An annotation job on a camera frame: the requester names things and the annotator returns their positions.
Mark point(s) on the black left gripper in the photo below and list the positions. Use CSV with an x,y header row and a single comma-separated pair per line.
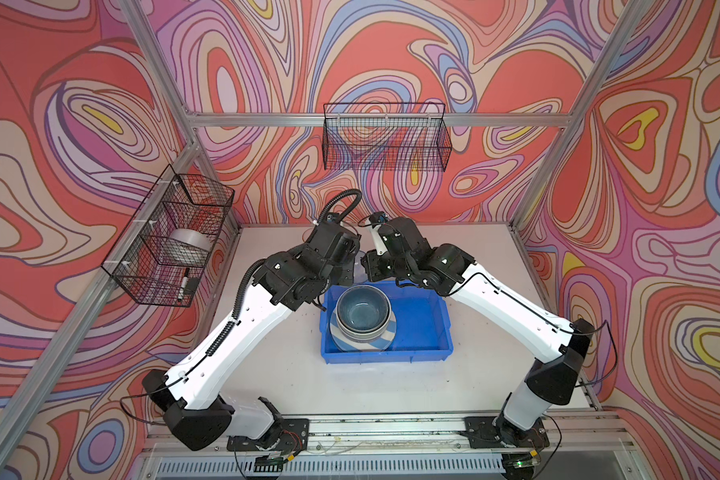
x,y
348,264

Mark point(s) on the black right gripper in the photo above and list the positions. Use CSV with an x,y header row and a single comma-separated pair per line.
x,y
371,258

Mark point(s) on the dark blue ceramic bowl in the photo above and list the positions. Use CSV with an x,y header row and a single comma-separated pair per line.
x,y
363,292

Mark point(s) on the blue ribbed plastic cup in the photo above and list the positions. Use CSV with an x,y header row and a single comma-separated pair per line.
x,y
360,275

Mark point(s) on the light green ceramic bowl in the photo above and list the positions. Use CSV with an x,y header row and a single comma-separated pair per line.
x,y
363,319

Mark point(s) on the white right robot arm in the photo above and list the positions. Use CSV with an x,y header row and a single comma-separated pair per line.
x,y
559,346

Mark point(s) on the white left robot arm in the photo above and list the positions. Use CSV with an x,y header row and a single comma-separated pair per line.
x,y
189,393

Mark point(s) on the blue plastic bin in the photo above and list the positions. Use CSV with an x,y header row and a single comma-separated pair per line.
x,y
423,328

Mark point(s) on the white tape roll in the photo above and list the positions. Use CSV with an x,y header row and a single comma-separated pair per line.
x,y
188,247

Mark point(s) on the black marker pen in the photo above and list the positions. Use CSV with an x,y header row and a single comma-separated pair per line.
x,y
183,285

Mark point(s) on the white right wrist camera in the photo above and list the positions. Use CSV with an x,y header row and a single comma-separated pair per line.
x,y
380,234

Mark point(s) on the black wire basket back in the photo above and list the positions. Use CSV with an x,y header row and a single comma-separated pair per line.
x,y
386,136

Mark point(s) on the black wire basket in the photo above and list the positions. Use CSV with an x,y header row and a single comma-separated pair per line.
x,y
386,136
176,228

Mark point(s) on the black wire basket left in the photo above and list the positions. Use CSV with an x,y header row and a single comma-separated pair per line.
x,y
176,228

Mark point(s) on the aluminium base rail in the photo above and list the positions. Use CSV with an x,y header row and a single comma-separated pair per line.
x,y
577,445

